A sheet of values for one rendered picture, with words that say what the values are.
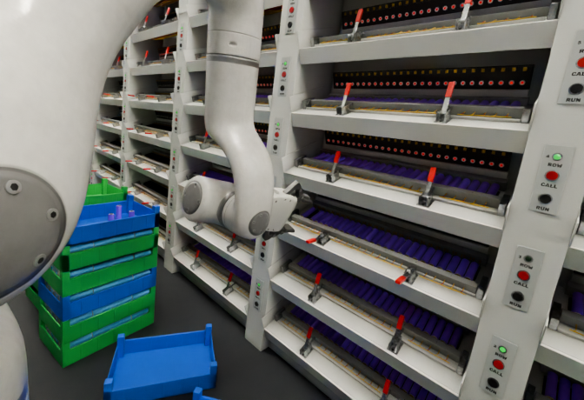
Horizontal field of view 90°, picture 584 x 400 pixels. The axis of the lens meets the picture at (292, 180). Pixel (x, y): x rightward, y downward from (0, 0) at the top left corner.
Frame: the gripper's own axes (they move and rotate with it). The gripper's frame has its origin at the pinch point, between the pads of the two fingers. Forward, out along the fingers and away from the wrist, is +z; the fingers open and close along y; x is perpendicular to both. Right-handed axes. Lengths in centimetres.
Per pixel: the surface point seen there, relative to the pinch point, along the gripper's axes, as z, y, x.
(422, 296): 15.1, -0.3, 32.1
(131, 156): 18, 54, -149
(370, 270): 14.9, 3.5, 19.1
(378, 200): 10.9, -13.5, 11.9
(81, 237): -30, 41, -42
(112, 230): -22, 39, -44
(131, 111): 11, 28, -158
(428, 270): 18.0, -5.6, 29.4
